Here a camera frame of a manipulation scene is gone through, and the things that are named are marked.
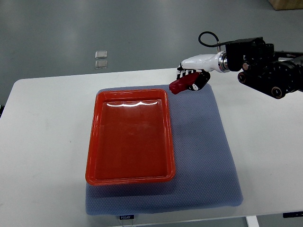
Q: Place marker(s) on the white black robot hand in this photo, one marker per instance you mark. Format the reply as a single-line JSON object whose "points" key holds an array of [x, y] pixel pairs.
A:
{"points": [[201, 65]]}

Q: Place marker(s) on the red pepper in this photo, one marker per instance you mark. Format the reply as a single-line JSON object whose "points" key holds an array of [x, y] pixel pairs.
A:
{"points": [[183, 83]]}

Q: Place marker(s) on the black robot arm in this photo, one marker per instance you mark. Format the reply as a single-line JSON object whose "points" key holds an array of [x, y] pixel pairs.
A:
{"points": [[260, 67]]}

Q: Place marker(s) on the red plastic tray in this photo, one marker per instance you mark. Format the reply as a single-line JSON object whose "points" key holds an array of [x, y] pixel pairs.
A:
{"points": [[131, 138]]}

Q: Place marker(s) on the cardboard box corner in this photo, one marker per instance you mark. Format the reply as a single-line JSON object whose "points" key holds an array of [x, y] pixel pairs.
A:
{"points": [[286, 4]]}

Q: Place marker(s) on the upper metal floor plate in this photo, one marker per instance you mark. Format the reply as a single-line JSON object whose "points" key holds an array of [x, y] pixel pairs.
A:
{"points": [[100, 54]]}

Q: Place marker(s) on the blue-grey textured mat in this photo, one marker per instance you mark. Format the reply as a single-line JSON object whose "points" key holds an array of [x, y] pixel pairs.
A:
{"points": [[206, 175]]}

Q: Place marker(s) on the white table leg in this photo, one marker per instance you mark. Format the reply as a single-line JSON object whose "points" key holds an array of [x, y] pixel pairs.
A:
{"points": [[252, 221]]}

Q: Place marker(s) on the black mat label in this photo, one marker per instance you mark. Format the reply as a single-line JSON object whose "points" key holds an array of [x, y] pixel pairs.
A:
{"points": [[126, 217]]}

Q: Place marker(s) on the black table label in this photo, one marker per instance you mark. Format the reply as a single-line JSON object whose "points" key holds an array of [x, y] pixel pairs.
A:
{"points": [[293, 214]]}

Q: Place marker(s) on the dark object at left edge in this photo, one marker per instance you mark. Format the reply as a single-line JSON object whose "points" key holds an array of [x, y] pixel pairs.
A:
{"points": [[1, 109]]}

